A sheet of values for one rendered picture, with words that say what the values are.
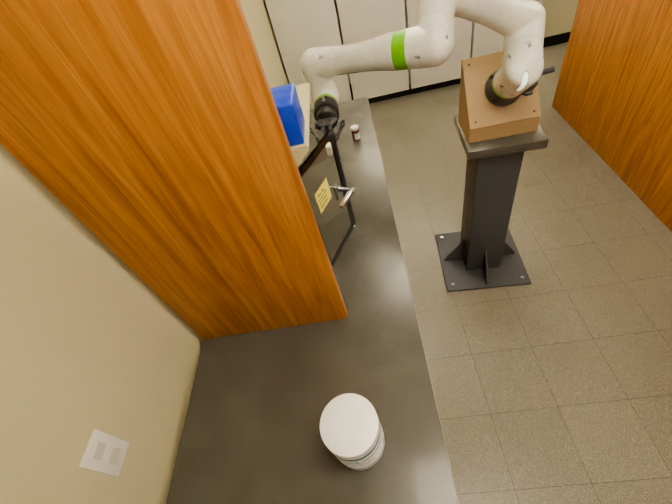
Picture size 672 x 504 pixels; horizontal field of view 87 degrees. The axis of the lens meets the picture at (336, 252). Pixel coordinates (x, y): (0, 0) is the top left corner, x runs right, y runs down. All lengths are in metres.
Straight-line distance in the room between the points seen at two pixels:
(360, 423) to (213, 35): 0.77
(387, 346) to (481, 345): 1.12
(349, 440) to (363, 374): 0.25
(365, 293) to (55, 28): 0.94
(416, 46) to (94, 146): 0.92
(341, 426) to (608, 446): 1.46
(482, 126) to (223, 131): 1.24
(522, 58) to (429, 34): 0.41
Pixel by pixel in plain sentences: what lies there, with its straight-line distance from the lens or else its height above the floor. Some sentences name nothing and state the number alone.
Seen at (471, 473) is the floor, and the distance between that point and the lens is 1.94.
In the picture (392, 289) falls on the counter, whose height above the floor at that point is 0.94.
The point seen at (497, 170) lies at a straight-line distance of 1.87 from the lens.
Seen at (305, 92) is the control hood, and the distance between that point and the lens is 1.02.
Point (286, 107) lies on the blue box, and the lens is 0.76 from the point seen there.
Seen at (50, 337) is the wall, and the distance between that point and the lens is 0.90.
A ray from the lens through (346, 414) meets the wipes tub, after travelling 0.86.
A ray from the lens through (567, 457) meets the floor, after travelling 2.03.
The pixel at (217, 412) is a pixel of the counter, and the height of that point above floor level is 0.94.
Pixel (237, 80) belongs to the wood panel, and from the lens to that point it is 0.65.
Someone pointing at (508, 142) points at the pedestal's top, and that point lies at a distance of 1.75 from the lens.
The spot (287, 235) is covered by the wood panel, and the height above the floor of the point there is 1.34.
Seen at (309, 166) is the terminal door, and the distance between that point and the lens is 0.98.
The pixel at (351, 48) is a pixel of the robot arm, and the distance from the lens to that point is 1.37.
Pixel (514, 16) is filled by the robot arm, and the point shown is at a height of 1.42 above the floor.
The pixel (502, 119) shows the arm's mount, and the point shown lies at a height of 1.02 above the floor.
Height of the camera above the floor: 1.90
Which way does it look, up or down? 47 degrees down
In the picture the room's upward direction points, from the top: 18 degrees counter-clockwise
